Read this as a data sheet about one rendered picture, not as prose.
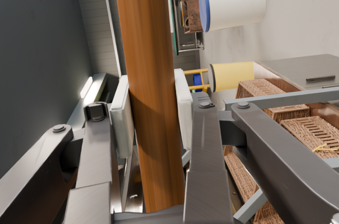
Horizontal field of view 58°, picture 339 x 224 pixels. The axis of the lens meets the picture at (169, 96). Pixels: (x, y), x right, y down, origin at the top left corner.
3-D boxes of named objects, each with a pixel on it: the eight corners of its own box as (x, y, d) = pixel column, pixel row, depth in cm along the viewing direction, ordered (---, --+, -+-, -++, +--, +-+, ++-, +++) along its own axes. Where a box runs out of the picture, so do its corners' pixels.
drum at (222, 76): (251, 81, 404) (209, 87, 403) (251, 55, 391) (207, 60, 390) (261, 91, 371) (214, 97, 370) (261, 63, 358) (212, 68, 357)
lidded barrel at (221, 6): (250, -19, 359) (197, -13, 358) (266, -27, 309) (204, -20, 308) (252, 26, 371) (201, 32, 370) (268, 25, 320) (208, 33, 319)
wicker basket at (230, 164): (309, 207, 139) (248, 215, 138) (265, 151, 193) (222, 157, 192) (311, 106, 125) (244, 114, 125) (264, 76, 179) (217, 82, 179)
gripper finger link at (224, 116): (197, 125, 15) (259, 118, 15) (187, 92, 19) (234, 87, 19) (199, 153, 15) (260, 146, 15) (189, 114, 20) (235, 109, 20)
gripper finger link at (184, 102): (178, 101, 16) (192, 99, 16) (172, 68, 23) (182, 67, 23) (183, 151, 17) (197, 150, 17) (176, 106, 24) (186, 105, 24)
